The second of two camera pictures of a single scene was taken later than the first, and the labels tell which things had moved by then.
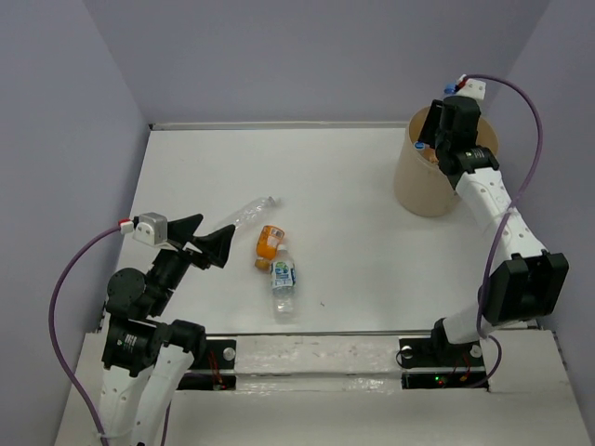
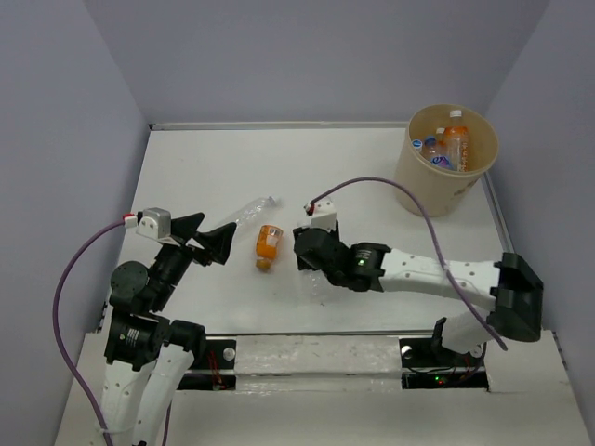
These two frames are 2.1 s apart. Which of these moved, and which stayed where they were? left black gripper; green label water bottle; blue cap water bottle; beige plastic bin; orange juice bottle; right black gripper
Moved: green label water bottle; right black gripper; blue cap water bottle
Stayed: beige plastic bin; orange juice bottle; left black gripper
